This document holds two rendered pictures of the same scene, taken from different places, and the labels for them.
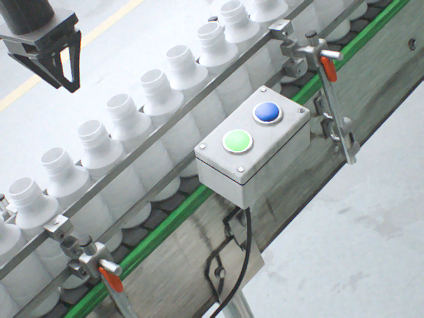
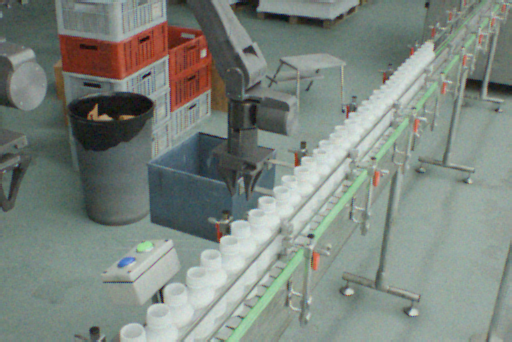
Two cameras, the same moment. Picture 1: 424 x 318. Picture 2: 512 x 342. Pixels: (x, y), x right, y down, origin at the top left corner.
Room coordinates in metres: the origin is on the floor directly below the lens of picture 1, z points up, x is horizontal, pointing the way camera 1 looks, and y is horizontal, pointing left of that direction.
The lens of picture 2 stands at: (1.88, -0.41, 1.81)
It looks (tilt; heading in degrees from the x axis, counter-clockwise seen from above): 27 degrees down; 148
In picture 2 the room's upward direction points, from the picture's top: 2 degrees clockwise
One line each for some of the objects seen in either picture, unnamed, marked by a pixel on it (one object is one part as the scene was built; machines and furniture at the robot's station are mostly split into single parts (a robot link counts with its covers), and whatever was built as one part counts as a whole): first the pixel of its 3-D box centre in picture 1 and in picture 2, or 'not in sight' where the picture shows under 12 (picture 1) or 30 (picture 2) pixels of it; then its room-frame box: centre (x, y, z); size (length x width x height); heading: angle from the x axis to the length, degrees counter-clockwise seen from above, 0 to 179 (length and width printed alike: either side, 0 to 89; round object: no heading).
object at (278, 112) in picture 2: not in sight; (264, 97); (0.99, 0.16, 1.44); 0.12 x 0.09 x 0.12; 33
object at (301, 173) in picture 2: not in sight; (299, 199); (0.81, 0.39, 1.08); 0.06 x 0.06 x 0.17
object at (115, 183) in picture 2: not in sight; (115, 160); (-1.16, 0.57, 0.32); 0.45 x 0.45 x 0.64
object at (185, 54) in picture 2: not in sight; (168, 51); (-2.25, 1.37, 0.55); 0.61 x 0.41 x 0.22; 125
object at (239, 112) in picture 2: not in sight; (246, 111); (0.97, 0.14, 1.41); 0.07 x 0.06 x 0.07; 33
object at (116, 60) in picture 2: not in sight; (116, 44); (-1.79, 0.84, 0.78); 0.61 x 0.41 x 0.22; 129
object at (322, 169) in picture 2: not in sight; (317, 180); (0.75, 0.49, 1.08); 0.06 x 0.06 x 0.17
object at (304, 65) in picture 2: not in sight; (303, 80); (-2.14, 2.52, 0.21); 0.61 x 0.47 x 0.41; 176
